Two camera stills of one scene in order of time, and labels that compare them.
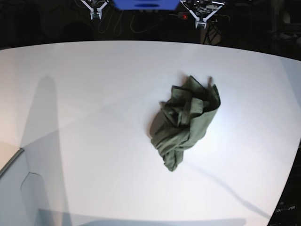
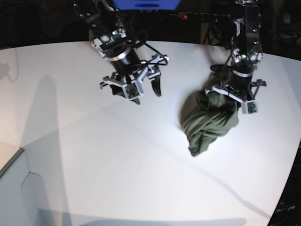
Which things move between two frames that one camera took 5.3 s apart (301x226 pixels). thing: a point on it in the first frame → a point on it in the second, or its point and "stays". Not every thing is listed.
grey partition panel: x=22 y=194 stays
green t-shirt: x=181 y=121 → x=206 y=116
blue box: x=146 y=4 stays
